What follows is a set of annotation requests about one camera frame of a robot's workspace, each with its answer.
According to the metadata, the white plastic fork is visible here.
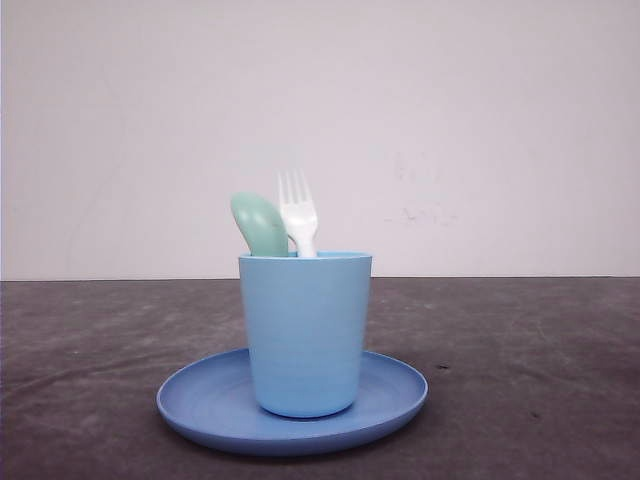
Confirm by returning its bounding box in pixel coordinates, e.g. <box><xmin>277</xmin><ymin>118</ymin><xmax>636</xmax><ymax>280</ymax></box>
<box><xmin>278</xmin><ymin>171</ymin><xmax>318</xmax><ymax>258</ymax></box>

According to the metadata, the mint green plastic spoon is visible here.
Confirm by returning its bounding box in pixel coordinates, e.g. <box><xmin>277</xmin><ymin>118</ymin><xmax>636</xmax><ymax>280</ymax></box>
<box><xmin>231</xmin><ymin>192</ymin><xmax>289</xmax><ymax>257</ymax></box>

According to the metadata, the light blue plastic cup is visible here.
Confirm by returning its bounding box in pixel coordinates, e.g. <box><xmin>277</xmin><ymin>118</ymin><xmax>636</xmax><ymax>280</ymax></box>
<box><xmin>239</xmin><ymin>251</ymin><xmax>372</xmax><ymax>418</ymax></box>

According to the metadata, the blue plastic plate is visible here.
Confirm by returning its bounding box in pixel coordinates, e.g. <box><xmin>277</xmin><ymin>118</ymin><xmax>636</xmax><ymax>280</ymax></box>
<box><xmin>156</xmin><ymin>349</ymin><xmax>429</xmax><ymax>457</ymax></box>

